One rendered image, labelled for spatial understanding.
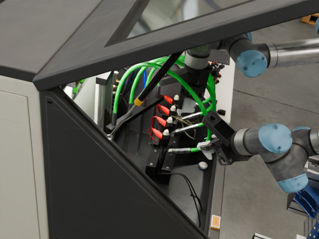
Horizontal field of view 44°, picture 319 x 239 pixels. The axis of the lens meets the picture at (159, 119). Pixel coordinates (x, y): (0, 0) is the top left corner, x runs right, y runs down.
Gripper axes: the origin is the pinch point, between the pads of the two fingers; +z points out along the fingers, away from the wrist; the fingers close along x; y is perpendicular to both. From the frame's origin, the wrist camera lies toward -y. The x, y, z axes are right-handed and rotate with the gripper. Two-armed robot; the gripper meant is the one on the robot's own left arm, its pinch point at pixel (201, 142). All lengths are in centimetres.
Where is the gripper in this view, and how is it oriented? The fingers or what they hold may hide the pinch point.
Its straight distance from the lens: 129.3
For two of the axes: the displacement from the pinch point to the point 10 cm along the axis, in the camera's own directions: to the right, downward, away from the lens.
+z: -4.4, 1.4, 8.9
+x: 7.4, -5.1, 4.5
